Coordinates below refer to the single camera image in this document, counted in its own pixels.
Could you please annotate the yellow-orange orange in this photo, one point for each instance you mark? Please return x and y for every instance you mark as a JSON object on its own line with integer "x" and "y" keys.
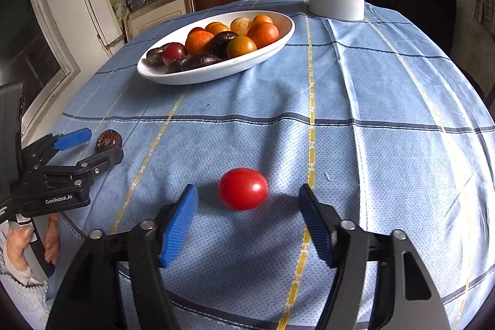
{"x": 241, "y": 47}

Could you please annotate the blue checked tablecloth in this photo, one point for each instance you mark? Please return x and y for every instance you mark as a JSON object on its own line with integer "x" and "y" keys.
{"x": 348, "y": 121}

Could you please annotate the bumpy mandarin orange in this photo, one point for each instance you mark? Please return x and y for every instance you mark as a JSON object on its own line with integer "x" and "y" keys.
{"x": 199, "y": 43}

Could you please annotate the white trim strip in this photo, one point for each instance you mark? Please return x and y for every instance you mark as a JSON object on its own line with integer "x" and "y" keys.
{"x": 96, "y": 13}

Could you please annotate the pale yellow round fruit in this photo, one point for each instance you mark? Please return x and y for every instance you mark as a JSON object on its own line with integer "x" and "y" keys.
{"x": 241, "y": 26}

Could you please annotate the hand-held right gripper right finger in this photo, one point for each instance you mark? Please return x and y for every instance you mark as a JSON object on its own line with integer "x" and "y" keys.
{"x": 315, "y": 221}

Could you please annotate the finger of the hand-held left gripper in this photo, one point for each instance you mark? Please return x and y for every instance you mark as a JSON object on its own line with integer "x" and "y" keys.
{"x": 73, "y": 138}
{"x": 100, "y": 162}

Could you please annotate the light wooden framed panel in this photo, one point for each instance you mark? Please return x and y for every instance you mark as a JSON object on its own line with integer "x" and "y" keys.
{"x": 158, "y": 15}

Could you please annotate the bright red tomato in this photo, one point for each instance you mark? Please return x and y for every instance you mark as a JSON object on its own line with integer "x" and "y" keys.
{"x": 243, "y": 189}

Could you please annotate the person's left hand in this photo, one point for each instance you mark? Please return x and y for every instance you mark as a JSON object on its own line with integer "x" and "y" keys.
{"x": 17, "y": 252}

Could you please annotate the white framed window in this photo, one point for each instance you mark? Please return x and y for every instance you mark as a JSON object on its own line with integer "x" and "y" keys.
{"x": 34, "y": 44}

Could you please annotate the white oval plate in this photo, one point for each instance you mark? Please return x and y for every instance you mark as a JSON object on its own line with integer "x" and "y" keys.
{"x": 216, "y": 71}

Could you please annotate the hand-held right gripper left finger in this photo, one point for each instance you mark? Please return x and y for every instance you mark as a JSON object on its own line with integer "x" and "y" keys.
{"x": 178, "y": 225}

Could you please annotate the person's left forearm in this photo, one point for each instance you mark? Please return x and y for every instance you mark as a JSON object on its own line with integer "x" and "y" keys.
{"x": 21, "y": 306}

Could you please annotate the large orange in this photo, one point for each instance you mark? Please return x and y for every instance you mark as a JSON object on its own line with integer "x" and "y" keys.
{"x": 263, "y": 34}

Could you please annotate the dark red tomato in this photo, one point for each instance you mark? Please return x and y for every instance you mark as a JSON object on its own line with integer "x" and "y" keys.
{"x": 174, "y": 52}
{"x": 196, "y": 30}

